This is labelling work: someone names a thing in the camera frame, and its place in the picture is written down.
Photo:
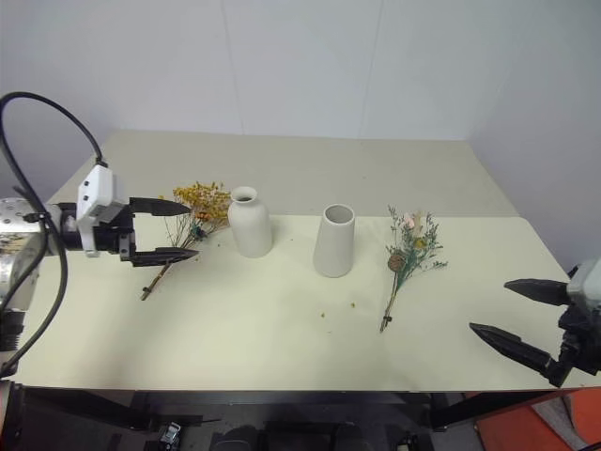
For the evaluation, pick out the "white tapered vase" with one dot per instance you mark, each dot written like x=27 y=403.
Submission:
x=333 y=249

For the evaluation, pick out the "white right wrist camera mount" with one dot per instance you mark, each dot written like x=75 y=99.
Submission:
x=587 y=282

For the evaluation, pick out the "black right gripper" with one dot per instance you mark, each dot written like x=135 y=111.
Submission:
x=582 y=336

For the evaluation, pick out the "white bottle-shaped vase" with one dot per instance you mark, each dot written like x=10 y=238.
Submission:
x=249 y=225

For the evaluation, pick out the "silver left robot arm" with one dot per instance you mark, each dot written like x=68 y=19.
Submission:
x=19 y=263

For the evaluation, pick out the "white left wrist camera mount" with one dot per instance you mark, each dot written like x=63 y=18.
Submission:
x=96 y=185

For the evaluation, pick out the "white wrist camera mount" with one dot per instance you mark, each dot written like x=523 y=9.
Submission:
x=96 y=185
x=587 y=282

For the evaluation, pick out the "black table frame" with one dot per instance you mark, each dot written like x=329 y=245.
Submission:
x=282 y=399

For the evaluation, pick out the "orange box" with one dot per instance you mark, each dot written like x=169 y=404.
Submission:
x=530 y=423

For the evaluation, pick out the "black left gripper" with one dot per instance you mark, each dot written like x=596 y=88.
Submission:
x=112 y=237

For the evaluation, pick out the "pink green dried bouquet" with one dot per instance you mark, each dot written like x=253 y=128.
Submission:
x=415 y=239

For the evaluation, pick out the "cream table mat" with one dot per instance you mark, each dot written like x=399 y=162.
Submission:
x=263 y=329

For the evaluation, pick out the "yellow dried flower bouquet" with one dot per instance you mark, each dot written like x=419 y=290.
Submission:
x=204 y=199

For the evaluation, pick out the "dark rounded shape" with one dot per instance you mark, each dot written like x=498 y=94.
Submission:
x=237 y=439

